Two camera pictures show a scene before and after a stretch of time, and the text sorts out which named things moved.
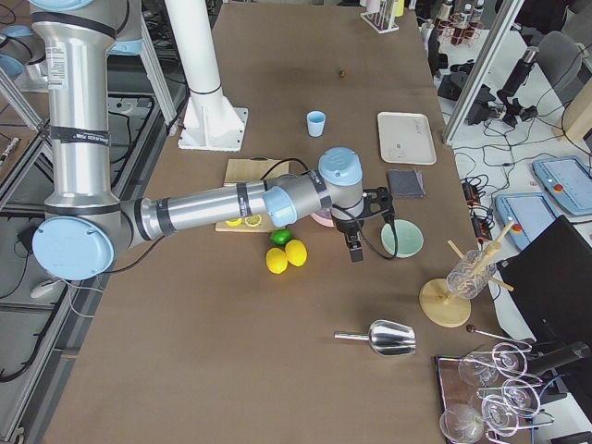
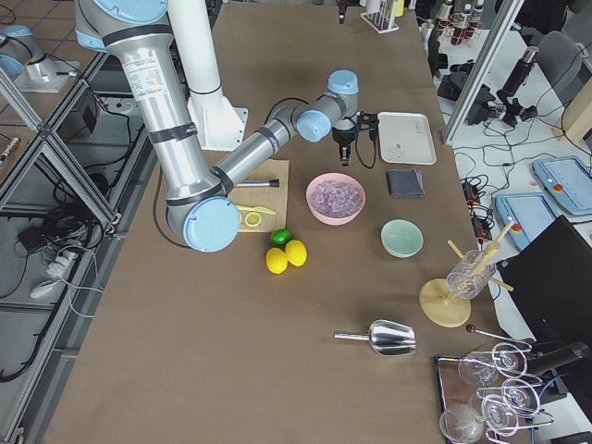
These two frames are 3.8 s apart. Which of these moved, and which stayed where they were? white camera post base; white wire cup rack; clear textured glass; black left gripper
Moved: black left gripper
Stayed: clear textured glass; white wire cup rack; white camera post base
